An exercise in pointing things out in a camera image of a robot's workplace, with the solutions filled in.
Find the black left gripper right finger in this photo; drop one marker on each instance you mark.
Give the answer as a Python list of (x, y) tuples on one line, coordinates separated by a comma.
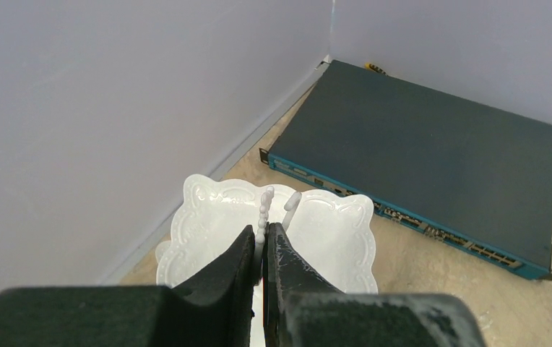
[(292, 293)]

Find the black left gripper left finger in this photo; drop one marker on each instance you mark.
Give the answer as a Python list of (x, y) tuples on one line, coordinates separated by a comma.
[(213, 307)]

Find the white three-tier cake stand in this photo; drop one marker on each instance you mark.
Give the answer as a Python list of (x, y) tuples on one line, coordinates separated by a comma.
[(331, 233)]

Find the yellow black tool right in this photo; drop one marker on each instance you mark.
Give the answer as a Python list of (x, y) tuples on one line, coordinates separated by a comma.
[(375, 68)]

